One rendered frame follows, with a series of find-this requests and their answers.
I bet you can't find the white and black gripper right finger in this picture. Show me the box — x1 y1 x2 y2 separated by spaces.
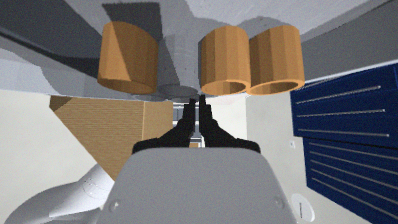
199 94 261 154

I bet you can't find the bronze bushing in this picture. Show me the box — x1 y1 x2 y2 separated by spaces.
246 25 305 95
97 21 158 94
201 26 251 95

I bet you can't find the grey cylinder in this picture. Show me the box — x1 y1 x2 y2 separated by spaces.
132 90 168 102
168 94 200 104
156 34 202 97

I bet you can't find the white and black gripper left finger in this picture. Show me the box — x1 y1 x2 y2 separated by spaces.
132 98 196 154

